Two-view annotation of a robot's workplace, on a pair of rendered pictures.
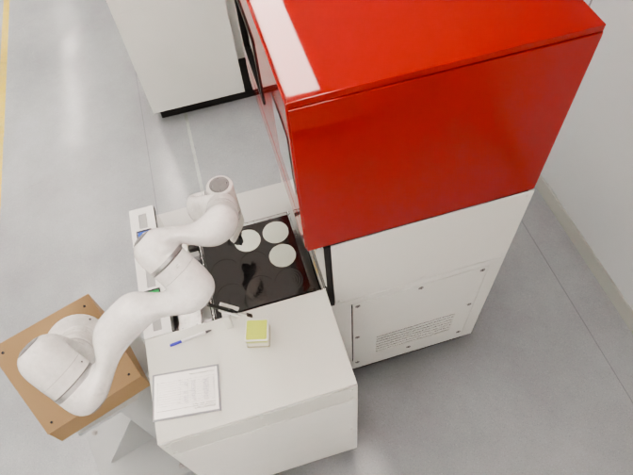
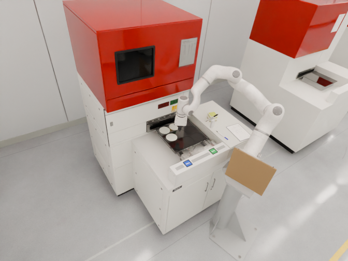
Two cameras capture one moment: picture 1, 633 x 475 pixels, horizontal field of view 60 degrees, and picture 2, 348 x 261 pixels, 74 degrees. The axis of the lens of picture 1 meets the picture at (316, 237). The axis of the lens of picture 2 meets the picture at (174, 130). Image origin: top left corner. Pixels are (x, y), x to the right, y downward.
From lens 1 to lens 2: 2.45 m
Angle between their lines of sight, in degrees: 69
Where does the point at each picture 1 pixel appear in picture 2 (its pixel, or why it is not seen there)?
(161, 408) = (247, 135)
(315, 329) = (201, 109)
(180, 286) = not seen: hidden behind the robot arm
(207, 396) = (236, 126)
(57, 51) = not seen: outside the picture
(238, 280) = (189, 135)
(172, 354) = (230, 138)
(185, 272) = not seen: hidden behind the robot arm
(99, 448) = (244, 250)
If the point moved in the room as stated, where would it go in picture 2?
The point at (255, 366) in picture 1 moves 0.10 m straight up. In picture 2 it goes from (220, 119) to (222, 110)
